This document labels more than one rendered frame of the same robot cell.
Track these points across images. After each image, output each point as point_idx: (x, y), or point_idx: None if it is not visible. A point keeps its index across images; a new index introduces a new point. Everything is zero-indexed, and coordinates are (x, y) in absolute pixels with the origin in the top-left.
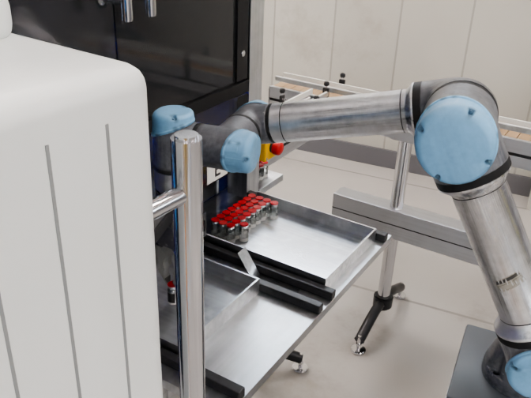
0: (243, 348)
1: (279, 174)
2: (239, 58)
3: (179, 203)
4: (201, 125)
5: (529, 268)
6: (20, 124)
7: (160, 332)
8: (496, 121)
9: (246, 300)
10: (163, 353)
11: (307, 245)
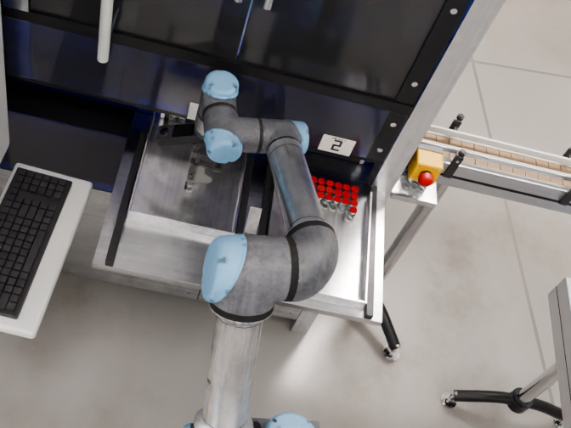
0: (160, 251)
1: (434, 200)
2: (408, 85)
3: None
4: (221, 105)
5: (218, 390)
6: None
7: (150, 194)
8: (253, 288)
9: (214, 235)
10: (122, 203)
11: None
